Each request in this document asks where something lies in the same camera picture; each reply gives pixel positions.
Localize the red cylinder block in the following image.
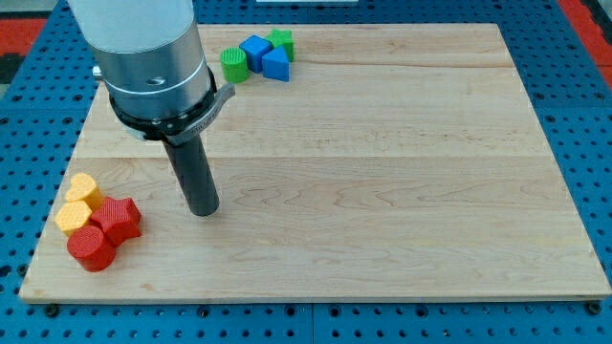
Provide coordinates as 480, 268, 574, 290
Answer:
67, 226, 116, 272

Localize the green star block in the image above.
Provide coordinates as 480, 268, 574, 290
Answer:
265, 28, 295, 62

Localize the yellow heart block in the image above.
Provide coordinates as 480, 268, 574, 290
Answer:
65, 173, 105, 211

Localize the blue triangle block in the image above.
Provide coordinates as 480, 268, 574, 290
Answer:
262, 47, 291, 82

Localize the blue cube block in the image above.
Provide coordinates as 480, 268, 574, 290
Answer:
239, 35, 273, 74

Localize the red star block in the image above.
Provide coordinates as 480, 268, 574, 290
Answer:
91, 197, 142, 247

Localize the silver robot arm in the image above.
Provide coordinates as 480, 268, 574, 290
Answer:
69, 0, 235, 146

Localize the yellow hexagon block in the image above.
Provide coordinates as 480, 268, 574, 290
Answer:
54, 201, 92, 237

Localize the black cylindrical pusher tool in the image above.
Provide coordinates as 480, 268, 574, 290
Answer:
164, 137, 219, 217

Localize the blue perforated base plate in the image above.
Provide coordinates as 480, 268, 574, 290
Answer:
1, 0, 611, 343

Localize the green cylinder block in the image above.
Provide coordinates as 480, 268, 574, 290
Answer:
220, 47, 250, 83

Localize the wooden board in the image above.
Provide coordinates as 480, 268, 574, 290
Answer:
20, 24, 611, 304

